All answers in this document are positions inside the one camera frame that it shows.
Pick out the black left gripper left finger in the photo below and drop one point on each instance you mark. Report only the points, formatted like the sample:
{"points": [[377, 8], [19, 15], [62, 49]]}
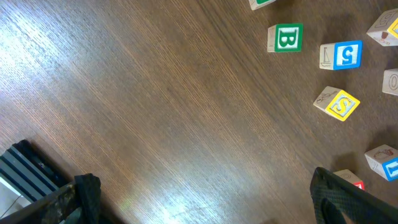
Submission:
{"points": [[76, 202]]}

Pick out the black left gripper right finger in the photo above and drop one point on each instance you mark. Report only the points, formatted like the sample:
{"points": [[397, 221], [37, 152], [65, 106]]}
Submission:
{"points": [[334, 198]]}

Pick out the red U block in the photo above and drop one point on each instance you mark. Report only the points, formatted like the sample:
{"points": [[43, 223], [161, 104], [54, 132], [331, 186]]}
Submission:
{"points": [[351, 178]]}

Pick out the blue T block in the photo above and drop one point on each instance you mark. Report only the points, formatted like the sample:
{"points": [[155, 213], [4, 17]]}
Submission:
{"points": [[383, 161]]}

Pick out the yellow S block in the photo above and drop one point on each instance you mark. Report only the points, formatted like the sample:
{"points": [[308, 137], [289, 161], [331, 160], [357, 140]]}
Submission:
{"points": [[336, 103]]}

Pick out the green Z block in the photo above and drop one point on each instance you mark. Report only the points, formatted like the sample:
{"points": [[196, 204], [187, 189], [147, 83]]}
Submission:
{"points": [[390, 82]]}

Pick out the blue 5 block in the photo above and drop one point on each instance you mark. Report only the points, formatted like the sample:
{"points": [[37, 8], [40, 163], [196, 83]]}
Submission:
{"points": [[341, 55]]}

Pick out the green B block right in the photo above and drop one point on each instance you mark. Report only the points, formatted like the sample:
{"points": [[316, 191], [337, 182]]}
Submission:
{"points": [[285, 38]]}

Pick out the green b block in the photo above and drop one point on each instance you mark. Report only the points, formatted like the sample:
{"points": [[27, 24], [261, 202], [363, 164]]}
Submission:
{"points": [[285, 38], [256, 4]]}

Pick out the yellow X block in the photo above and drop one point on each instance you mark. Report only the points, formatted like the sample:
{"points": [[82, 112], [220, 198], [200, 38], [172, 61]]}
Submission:
{"points": [[384, 30]]}

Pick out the green B block left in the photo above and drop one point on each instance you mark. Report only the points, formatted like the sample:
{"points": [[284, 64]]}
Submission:
{"points": [[256, 4]]}

